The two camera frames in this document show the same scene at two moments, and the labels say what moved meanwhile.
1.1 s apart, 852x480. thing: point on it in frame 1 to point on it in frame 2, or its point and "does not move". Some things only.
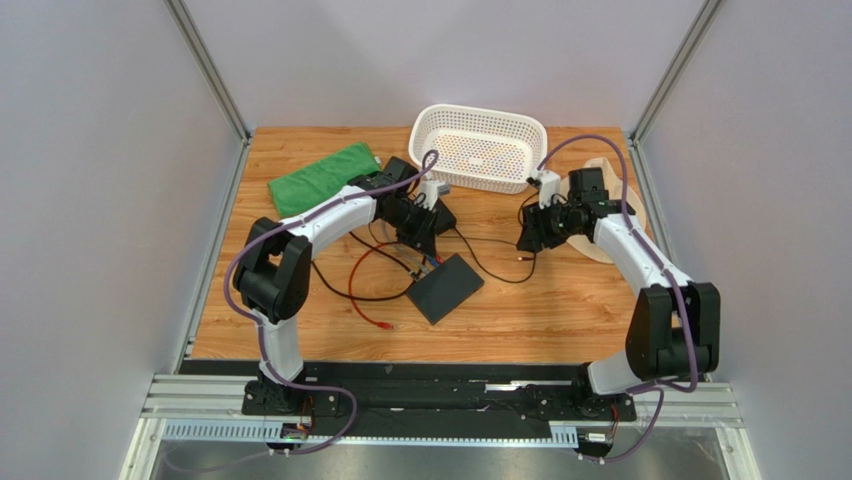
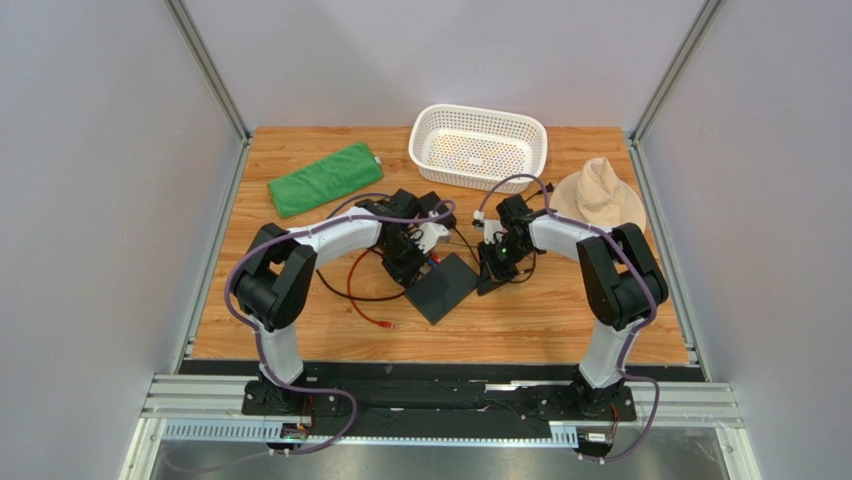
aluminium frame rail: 691,404 does not move
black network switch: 444,288 does not move
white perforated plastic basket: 477,149 does not move
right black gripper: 532,227 to 497,270
